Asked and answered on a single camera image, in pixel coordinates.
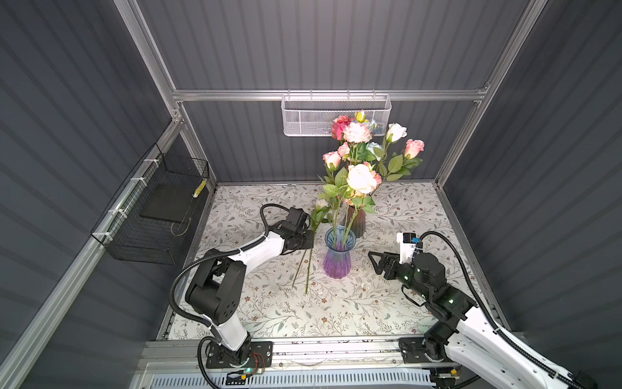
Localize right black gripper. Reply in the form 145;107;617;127
368;249;430;302

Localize white bud rose stem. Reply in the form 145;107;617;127
293;194;330;285

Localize blue purple glass vase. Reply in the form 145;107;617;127
323;225;356;280

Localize red pink glass vase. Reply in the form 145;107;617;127
343;206;366;238

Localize light pink rose stem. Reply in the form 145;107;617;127
382;139;424;182

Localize pale pink flower spray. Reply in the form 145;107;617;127
337;110;385;244

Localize pink rose large leaves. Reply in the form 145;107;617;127
317;152;347;239

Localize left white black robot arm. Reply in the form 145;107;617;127
185;204;314;366

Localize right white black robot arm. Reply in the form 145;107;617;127
368;252;598;388

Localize floral patterned table mat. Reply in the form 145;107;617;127
199;183;480;338

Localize yellow green marker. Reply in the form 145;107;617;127
193;179;208;199

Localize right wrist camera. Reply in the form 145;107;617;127
396;233;423;264

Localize left black corrugated cable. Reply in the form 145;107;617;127
168;203;293;389

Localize black corrugated cable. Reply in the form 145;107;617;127
168;203;293;389
419;230;584;389

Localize white wire mesh basket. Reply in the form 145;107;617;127
281;92;392;137

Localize right black corrugated cable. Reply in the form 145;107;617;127
419;230;584;389

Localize black wire basket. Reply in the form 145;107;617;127
92;145;210;265

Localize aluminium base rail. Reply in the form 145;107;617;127
135;335;457;375

